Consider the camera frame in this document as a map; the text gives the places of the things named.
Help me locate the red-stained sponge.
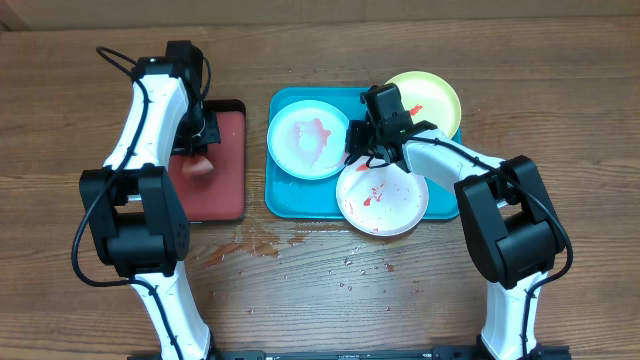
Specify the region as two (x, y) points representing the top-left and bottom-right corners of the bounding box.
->
(181, 155), (214, 178)

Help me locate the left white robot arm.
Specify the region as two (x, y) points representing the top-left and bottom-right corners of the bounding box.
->
(71, 40), (220, 359)

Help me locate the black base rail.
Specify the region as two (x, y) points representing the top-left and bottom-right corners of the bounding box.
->
(127, 345), (572, 360)

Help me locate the light blue plate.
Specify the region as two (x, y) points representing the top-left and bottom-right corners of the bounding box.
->
(267, 100), (348, 180)

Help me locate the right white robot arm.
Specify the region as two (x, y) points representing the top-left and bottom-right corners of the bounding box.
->
(345, 83), (573, 359)

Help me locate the white plate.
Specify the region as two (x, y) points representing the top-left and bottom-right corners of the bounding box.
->
(336, 160), (429, 237)

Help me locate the black tray with red liquid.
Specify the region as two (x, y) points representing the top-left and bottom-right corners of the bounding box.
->
(169, 99), (246, 223)

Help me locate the yellow-green plate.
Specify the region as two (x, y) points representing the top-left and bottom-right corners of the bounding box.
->
(387, 71), (462, 138)

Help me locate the teal plastic tray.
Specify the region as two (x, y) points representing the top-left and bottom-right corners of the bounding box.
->
(264, 87), (459, 221)

